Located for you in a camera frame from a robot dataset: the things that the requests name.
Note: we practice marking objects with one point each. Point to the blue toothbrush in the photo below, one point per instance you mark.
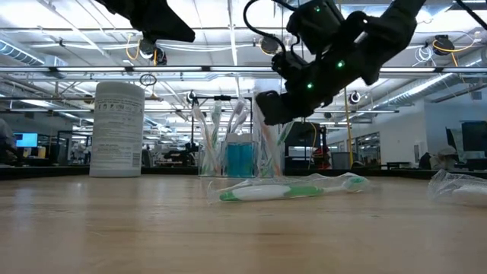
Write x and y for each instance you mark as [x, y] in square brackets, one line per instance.
[236, 109]

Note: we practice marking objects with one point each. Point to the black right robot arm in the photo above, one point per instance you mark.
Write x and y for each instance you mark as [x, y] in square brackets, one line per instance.
[388, 26]

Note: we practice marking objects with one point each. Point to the white wrapped toothbrush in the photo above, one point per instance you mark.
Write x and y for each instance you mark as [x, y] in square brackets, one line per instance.
[468, 192]

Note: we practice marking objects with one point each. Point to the dark monitor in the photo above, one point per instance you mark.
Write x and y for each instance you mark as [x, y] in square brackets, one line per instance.
[473, 137]

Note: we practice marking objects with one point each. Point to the green toothbrush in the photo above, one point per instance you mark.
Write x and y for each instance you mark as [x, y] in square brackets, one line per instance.
[215, 122]
[262, 193]
[284, 133]

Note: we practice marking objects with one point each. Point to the white plastic cup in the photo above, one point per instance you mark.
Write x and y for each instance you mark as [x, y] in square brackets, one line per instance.
[118, 129]

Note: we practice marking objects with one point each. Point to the blue lit monitor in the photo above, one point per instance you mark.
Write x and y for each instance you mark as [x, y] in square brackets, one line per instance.
[26, 139]

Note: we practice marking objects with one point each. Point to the long LED light bar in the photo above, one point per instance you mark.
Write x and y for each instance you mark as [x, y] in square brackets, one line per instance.
[171, 69]

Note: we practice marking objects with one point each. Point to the clear cup with toothbrushes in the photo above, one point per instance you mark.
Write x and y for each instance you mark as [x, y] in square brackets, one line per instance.
[222, 98]

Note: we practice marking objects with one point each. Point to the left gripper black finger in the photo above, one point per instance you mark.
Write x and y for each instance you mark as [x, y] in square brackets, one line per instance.
[163, 26]

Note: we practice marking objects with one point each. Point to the black aluminium table frame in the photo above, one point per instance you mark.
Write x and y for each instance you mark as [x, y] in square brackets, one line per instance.
[171, 172]

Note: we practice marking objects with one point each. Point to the clear acrylic organizer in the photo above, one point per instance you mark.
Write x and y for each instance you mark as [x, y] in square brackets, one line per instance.
[222, 160]

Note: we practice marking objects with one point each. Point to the teal mouthwash bottle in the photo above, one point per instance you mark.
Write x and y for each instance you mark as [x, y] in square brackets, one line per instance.
[234, 160]

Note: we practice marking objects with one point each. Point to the silver ventilation duct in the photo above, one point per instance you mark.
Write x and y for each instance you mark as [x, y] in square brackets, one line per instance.
[418, 91]

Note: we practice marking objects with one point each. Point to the black machine cabinet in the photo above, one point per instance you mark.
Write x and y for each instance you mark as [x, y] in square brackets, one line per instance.
[304, 133]

